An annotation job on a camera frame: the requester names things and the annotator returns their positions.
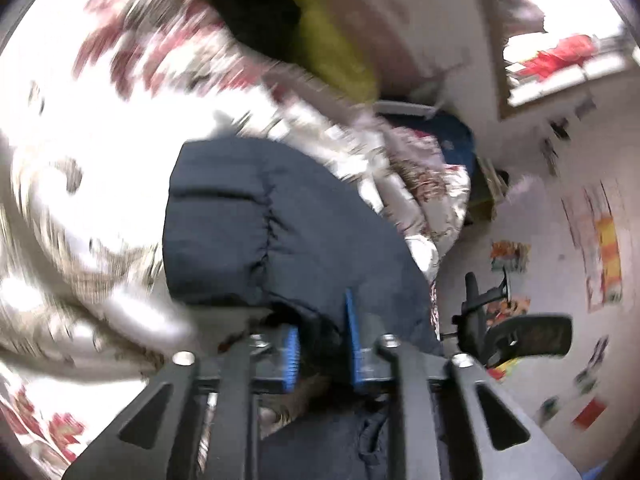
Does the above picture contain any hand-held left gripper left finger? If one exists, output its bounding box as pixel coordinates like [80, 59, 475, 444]
[65, 324, 301, 480]

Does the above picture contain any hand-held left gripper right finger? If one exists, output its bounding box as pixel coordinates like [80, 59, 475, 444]
[344, 289, 583, 480]

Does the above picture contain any dark navy padded jacket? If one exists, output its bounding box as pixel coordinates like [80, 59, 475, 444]
[162, 137, 446, 480]

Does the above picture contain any black office chair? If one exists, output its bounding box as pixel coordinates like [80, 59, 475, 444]
[450, 270, 573, 372]

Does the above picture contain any blue cloth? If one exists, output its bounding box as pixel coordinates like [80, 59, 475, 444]
[437, 112, 477, 172]

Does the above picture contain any white floral bedspread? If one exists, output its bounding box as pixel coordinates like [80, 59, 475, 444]
[0, 0, 473, 466]

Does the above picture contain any yellow-green cloth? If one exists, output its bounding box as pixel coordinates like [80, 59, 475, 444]
[292, 2, 383, 106]

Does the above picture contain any black cloth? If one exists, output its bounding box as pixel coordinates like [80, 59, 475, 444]
[197, 0, 303, 63]

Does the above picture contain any red hanging ornament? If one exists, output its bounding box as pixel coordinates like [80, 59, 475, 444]
[520, 35, 601, 82]

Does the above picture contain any window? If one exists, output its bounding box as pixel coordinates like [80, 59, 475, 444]
[487, 0, 640, 121]

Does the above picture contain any small colourful wall picture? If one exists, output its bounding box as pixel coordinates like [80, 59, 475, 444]
[490, 240, 532, 274]

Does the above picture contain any large wall poster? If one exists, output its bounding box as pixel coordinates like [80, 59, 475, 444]
[561, 179, 626, 312]

